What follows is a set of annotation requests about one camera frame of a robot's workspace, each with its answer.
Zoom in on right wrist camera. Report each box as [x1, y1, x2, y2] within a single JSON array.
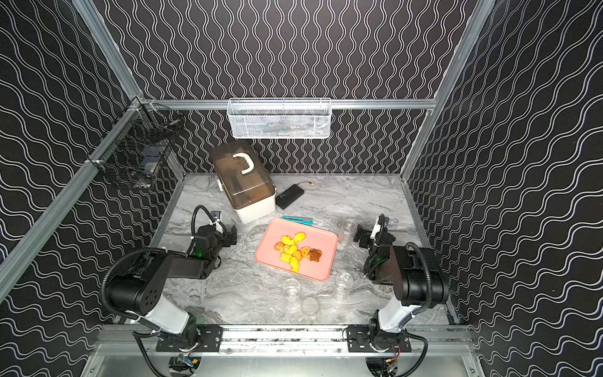
[[370, 221, 382, 240]]

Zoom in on black wire wall basket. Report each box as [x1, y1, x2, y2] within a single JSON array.
[[96, 104, 185, 190]]

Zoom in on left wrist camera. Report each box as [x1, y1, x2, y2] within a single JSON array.
[[210, 210, 221, 226]]

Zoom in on white mesh wall basket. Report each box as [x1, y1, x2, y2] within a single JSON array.
[[226, 97, 333, 139]]

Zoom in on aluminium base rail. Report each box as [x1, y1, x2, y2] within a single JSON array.
[[94, 325, 474, 358]]

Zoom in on black battery pack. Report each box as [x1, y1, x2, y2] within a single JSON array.
[[275, 184, 305, 210]]

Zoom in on clear jar lid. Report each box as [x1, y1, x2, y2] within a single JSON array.
[[301, 296, 320, 317]]

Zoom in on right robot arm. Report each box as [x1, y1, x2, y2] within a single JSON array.
[[345, 215, 449, 353]]

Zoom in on white box brown lid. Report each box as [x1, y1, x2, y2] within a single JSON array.
[[210, 140, 276, 224]]

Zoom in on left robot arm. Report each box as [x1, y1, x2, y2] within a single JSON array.
[[100, 205, 238, 350]]

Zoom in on brown star cookie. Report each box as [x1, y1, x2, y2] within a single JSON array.
[[309, 249, 323, 262]]

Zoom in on clear jar dark cookies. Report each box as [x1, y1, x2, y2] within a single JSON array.
[[282, 278, 301, 305]]

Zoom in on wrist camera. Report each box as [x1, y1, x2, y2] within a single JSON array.
[[210, 210, 221, 226], [370, 221, 382, 240]]

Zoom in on pink plastic tray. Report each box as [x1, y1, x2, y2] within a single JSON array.
[[255, 218, 338, 281]]

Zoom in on teal utility knife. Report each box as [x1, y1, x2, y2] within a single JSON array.
[[282, 216, 313, 226]]

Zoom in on clear jar yellow cookies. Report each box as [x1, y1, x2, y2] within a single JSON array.
[[333, 272, 354, 302]]

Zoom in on yellow fish cookie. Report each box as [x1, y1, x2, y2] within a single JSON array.
[[290, 260, 299, 273]]

